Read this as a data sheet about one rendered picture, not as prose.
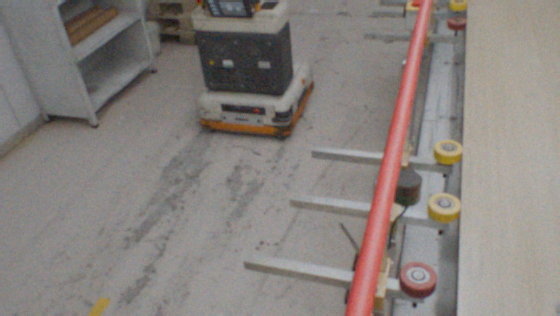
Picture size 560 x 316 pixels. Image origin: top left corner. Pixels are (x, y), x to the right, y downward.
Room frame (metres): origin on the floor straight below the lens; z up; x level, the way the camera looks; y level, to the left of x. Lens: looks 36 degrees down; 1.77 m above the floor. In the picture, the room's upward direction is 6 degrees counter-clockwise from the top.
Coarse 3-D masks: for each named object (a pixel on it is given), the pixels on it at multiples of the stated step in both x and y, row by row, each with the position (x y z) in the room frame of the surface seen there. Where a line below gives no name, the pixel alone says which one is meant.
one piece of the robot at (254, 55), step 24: (264, 0) 2.91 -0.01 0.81; (216, 24) 2.79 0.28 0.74; (240, 24) 2.74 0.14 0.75; (264, 24) 2.69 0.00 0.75; (288, 24) 2.86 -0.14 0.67; (216, 48) 2.80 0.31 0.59; (240, 48) 2.75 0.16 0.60; (264, 48) 2.69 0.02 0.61; (288, 48) 2.81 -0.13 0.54; (216, 72) 2.82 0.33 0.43; (240, 72) 2.76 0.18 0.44; (264, 72) 2.70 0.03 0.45; (288, 72) 2.78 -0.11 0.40
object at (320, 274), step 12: (252, 264) 0.83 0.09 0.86; (264, 264) 0.82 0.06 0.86; (276, 264) 0.82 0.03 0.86; (288, 264) 0.81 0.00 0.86; (300, 264) 0.81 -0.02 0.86; (288, 276) 0.80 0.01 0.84; (300, 276) 0.78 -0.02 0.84; (312, 276) 0.77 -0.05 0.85; (324, 276) 0.76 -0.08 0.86; (336, 276) 0.76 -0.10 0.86; (348, 276) 0.76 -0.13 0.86; (348, 288) 0.74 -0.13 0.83; (396, 288) 0.71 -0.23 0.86; (408, 300) 0.69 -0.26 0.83; (420, 300) 0.68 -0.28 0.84
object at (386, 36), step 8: (368, 32) 2.23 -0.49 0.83; (376, 32) 2.22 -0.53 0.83; (384, 32) 2.21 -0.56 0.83; (392, 32) 2.20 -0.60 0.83; (384, 40) 2.19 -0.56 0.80; (392, 40) 2.17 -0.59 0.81; (400, 40) 2.16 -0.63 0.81; (408, 40) 2.15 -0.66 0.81; (432, 40) 2.11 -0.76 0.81; (440, 40) 2.09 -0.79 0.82; (448, 40) 2.08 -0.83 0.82; (456, 40) 2.07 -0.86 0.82
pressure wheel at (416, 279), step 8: (408, 264) 0.73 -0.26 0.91; (416, 264) 0.73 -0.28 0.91; (424, 264) 0.73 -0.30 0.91; (400, 272) 0.71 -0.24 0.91; (408, 272) 0.71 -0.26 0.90; (416, 272) 0.70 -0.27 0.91; (424, 272) 0.71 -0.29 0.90; (432, 272) 0.70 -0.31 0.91; (400, 280) 0.70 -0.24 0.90; (408, 280) 0.69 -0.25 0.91; (416, 280) 0.69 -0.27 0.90; (424, 280) 0.69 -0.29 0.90; (432, 280) 0.68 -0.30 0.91; (400, 288) 0.70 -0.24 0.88; (408, 288) 0.67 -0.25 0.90; (416, 288) 0.67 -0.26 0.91; (424, 288) 0.66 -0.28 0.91; (432, 288) 0.67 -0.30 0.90; (416, 296) 0.66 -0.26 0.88; (424, 296) 0.66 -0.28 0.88; (416, 304) 0.70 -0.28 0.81
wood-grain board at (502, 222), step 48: (480, 0) 2.31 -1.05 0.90; (528, 0) 2.25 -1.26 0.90; (480, 48) 1.79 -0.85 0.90; (528, 48) 1.75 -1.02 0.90; (480, 96) 1.43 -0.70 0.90; (528, 96) 1.40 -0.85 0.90; (480, 144) 1.16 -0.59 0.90; (528, 144) 1.13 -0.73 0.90; (480, 192) 0.95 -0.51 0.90; (528, 192) 0.93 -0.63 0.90; (480, 240) 0.79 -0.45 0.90; (528, 240) 0.77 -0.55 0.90; (480, 288) 0.65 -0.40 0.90; (528, 288) 0.64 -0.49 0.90
